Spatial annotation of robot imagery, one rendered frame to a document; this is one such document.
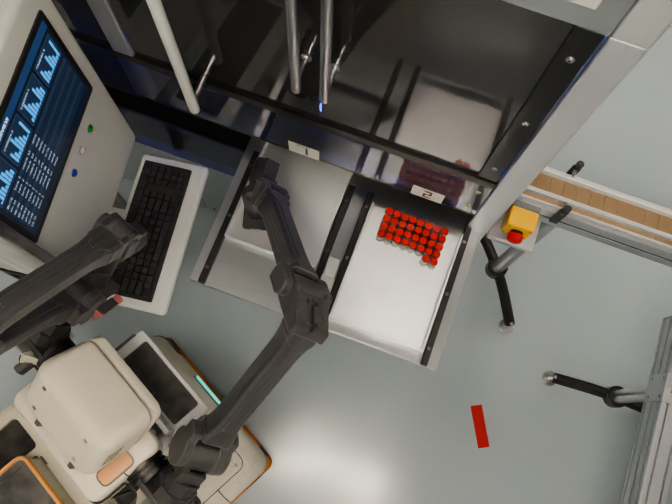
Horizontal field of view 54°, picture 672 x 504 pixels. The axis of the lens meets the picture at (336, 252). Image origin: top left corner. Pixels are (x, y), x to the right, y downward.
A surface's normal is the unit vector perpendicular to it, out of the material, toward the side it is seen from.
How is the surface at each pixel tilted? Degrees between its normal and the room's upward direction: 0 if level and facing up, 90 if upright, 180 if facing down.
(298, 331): 51
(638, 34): 90
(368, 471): 0
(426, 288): 0
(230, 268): 0
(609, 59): 90
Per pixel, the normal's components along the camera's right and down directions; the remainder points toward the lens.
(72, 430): -0.53, 0.30
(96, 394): 0.52, -0.62
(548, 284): 0.03, -0.25
